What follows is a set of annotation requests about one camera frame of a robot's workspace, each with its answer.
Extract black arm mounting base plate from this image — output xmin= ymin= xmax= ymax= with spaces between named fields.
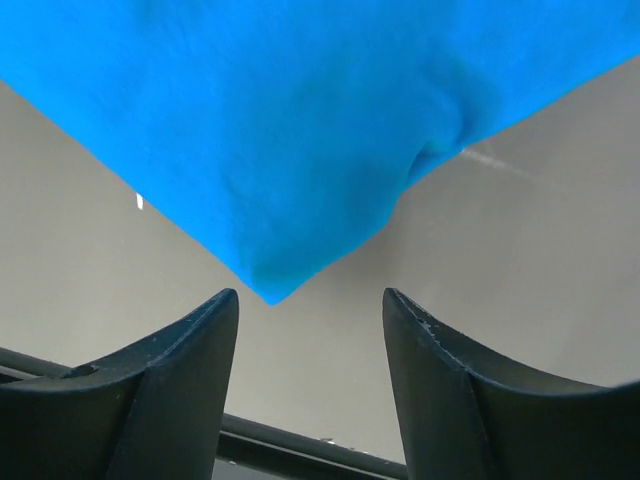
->
xmin=216 ymin=414 xmax=408 ymax=479

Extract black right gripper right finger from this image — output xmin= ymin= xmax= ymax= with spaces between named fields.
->
xmin=382 ymin=288 xmax=639 ymax=479

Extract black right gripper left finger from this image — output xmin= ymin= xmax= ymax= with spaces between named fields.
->
xmin=1 ymin=289 xmax=239 ymax=479

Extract blue t shirt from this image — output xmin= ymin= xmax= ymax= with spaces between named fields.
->
xmin=1 ymin=1 xmax=639 ymax=304

